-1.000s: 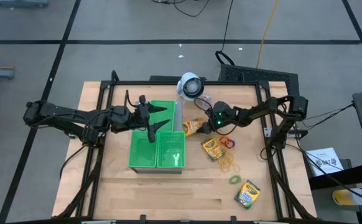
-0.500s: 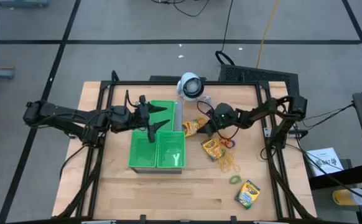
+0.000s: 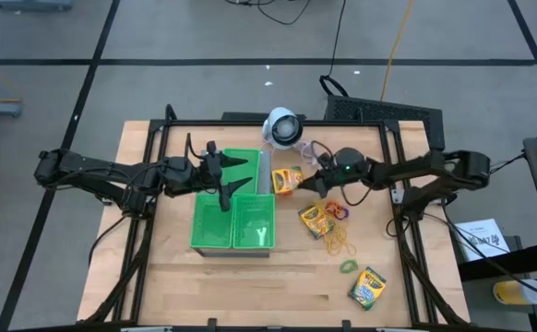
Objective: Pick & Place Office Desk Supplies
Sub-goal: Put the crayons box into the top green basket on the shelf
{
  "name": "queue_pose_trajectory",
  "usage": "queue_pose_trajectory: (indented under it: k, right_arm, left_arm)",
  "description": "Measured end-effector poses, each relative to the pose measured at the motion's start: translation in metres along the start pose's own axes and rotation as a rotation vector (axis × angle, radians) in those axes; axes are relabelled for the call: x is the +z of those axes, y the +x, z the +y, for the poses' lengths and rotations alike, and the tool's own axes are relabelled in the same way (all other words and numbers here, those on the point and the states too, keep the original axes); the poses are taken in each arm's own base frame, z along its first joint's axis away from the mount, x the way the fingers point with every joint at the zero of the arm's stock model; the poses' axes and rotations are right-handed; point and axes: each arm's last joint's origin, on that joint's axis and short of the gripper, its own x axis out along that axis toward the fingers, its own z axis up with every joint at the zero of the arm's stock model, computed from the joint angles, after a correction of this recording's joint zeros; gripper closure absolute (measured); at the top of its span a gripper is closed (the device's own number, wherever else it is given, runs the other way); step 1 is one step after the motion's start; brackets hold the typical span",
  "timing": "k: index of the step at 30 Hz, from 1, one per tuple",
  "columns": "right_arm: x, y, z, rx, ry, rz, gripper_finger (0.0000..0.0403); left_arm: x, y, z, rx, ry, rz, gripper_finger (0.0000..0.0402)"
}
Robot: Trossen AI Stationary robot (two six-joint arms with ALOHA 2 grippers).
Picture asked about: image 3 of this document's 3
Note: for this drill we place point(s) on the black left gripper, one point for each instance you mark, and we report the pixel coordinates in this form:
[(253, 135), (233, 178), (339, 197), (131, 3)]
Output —
[(211, 173)]

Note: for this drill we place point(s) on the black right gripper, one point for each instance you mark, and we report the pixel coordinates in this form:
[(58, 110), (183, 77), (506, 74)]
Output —
[(342, 175)]

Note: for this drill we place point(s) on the yellow green crayon box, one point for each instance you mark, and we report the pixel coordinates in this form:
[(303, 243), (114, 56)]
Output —
[(315, 221), (367, 288), (287, 181)]

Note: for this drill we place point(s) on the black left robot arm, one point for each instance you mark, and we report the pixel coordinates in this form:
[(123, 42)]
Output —
[(88, 168)]

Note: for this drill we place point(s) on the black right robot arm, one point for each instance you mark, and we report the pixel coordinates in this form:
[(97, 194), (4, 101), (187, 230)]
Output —
[(425, 168)]

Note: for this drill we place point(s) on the green plastic basket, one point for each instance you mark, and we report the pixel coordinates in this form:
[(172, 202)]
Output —
[(250, 216), (243, 171), (211, 226)]

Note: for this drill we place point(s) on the green plastic organizer tray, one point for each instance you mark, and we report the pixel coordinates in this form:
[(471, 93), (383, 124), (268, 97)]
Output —
[(264, 173)]

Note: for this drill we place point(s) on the black table clamp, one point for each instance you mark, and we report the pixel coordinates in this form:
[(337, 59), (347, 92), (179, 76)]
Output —
[(212, 323), (346, 324)]

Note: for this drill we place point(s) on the white printed paper sheet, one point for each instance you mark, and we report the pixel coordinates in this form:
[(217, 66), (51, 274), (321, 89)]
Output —
[(480, 235)]

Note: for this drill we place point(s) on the yellow white cup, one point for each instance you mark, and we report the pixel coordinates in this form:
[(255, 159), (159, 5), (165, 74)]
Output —
[(513, 292)]

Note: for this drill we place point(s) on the grey stand base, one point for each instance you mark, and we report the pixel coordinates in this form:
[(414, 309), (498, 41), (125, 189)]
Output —
[(33, 4)]

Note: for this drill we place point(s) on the black aluminium table frame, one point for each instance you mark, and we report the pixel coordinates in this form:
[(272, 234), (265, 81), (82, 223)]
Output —
[(204, 123)]

